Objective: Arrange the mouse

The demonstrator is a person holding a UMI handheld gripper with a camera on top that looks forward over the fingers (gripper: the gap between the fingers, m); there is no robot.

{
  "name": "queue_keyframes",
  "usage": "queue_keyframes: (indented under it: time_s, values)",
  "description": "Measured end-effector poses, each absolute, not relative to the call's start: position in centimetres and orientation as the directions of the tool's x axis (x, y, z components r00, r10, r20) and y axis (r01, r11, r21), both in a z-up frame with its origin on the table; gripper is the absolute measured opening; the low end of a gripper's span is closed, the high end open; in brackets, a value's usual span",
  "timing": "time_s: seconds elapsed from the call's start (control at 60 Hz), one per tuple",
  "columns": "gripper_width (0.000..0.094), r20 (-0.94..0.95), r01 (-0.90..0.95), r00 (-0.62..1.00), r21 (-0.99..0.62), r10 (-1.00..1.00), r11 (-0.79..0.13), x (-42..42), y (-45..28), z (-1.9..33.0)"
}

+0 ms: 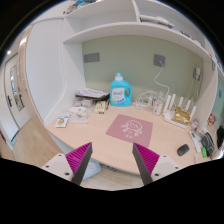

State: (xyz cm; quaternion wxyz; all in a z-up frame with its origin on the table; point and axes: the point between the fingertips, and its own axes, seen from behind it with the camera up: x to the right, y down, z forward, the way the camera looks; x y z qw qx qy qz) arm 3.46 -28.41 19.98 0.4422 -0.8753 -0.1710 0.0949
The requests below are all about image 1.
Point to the white wall shelf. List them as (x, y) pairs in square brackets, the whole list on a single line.
[(135, 17)]

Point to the pink mouse pad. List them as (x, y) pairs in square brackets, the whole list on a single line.
[(131, 130)]

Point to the grey wall socket right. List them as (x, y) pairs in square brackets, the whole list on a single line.
[(159, 60)]

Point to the black pouch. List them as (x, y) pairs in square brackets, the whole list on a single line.
[(208, 144)]

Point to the yellow white sachet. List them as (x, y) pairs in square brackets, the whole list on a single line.
[(62, 121)]

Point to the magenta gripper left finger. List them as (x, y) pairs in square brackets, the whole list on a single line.
[(78, 160)]

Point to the clear plastic bags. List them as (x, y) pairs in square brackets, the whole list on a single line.
[(79, 115)]

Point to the white wifi router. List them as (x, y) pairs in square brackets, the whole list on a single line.
[(168, 110)]

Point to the white small bottle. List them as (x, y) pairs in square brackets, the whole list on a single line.
[(157, 107)]

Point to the small yellow box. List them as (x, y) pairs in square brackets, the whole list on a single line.
[(100, 107)]

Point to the green small item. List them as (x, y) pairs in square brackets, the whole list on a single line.
[(204, 152)]

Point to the white power adapter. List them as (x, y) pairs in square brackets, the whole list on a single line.
[(197, 73)]

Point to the white door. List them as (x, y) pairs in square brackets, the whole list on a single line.
[(14, 93)]

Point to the grey wall socket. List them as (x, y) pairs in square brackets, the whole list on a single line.
[(159, 60), (93, 57)]

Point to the grey wall socket left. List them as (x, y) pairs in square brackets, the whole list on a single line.
[(93, 57)]

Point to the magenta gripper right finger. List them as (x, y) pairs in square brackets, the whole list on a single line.
[(146, 161)]

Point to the black computer mouse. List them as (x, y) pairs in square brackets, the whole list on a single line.
[(182, 150)]

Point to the gold foil packet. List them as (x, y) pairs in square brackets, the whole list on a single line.
[(182, 117)]

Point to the blue detergent bottle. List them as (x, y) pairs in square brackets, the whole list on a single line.
[(121, 91)]

